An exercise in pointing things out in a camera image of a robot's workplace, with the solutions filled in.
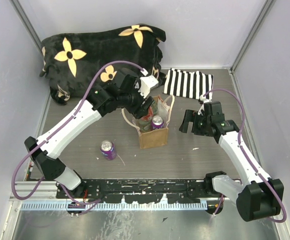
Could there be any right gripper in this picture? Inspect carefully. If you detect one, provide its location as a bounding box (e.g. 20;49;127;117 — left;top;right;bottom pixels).
179;109;211;137

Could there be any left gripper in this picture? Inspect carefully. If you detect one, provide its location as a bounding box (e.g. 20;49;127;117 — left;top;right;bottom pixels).
119;81;155;119

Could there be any red soda can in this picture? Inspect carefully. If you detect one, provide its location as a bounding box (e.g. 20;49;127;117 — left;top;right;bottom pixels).
138;107;153;126

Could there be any purple soda can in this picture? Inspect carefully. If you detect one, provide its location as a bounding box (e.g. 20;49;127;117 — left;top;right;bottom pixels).
151;115;164;130
100;140;117;161

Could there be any cat print canvas bag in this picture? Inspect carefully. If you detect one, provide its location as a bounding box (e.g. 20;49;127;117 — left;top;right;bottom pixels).
121;95;175;149

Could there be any purple soda can front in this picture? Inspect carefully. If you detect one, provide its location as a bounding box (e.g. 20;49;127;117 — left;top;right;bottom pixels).
100;140;117;161

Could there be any clear bottle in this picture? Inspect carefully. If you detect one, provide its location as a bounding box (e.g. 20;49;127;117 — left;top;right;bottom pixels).
138;119;151;133
151;101;159;116

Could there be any clear bottle front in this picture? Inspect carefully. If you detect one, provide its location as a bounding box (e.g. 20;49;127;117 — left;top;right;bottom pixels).
138;119;151;133

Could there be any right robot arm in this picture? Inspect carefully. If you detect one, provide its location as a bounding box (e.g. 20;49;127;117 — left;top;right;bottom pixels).
179;101;284;222

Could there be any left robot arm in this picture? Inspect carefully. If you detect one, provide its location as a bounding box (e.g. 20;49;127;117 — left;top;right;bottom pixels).
24;69;158;198

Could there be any black white striped cloth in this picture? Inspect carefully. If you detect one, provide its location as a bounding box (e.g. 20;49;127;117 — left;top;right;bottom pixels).
163;68;214;101

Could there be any black floral plush blanket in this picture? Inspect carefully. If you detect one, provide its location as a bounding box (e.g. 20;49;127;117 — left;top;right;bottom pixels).
40;23;166;105

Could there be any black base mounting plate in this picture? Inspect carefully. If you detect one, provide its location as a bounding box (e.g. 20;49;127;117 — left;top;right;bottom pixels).
56;178;235;205

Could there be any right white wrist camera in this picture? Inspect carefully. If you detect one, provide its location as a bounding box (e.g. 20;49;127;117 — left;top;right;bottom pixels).
198;95;211;116

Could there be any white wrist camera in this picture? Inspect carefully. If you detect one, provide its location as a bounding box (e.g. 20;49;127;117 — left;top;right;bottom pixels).
138;75;159;99
198;95;211;116

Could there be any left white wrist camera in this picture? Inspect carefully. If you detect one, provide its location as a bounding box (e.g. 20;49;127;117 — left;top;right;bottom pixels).
138;75;159;99

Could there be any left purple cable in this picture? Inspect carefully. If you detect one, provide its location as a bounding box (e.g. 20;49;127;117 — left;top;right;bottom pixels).
11;60;149;216

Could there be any purple cable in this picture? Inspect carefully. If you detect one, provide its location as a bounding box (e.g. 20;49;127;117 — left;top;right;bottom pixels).
11;60;149;216
198;88;287;223

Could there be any aluminium rail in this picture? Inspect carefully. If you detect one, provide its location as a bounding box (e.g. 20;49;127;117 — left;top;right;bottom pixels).
9;179;282;201

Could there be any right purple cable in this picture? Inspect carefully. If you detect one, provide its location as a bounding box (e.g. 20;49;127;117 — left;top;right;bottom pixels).
198;88;287;223

